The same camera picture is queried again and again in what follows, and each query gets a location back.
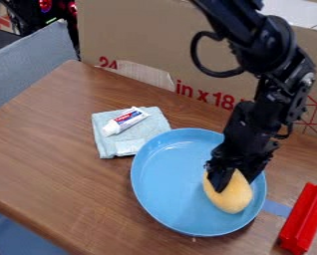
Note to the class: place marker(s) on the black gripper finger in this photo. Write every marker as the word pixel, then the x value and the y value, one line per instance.
pixel 219 176
pixel 252 167

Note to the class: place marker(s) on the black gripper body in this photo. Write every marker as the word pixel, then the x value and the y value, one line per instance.
pixel 251 125

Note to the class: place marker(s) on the yellow ball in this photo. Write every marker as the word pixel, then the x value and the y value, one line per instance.
pixel 234 197

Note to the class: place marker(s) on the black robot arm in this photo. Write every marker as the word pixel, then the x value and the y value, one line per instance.
pixel 262 43

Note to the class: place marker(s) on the blue plate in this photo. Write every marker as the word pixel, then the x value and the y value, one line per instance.
pixel 166 177

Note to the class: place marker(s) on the blue tape strip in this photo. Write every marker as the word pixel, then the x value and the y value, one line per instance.
pixel 275 208

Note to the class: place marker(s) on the red plastic block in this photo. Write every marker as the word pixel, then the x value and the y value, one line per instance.
pixel 299 227

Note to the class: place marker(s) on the light blue folded cloth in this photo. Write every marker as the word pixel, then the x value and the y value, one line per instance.
pixel 127 142

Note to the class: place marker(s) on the white toothpaste tube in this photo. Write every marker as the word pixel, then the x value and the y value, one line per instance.
pixel 124 121

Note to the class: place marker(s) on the brown cardboard box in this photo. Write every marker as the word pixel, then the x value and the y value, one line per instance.
pixel 148 32

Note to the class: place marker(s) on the black machine with lights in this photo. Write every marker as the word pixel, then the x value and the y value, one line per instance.
pixel 29 15

